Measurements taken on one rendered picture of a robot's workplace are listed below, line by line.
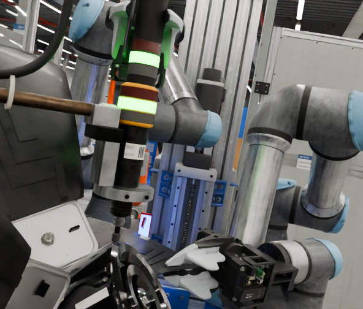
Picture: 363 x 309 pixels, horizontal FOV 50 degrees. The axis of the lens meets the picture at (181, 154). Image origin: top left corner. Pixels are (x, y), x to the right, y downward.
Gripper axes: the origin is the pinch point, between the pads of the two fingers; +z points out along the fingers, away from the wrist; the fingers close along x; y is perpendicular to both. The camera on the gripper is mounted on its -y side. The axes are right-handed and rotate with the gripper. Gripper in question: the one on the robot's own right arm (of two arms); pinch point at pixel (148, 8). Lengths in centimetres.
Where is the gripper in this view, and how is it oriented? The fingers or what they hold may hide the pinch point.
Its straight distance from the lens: 45.2
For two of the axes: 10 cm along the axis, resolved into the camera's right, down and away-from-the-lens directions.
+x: -9.8, -1.5, -1.4
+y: -1.6, 9.8, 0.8
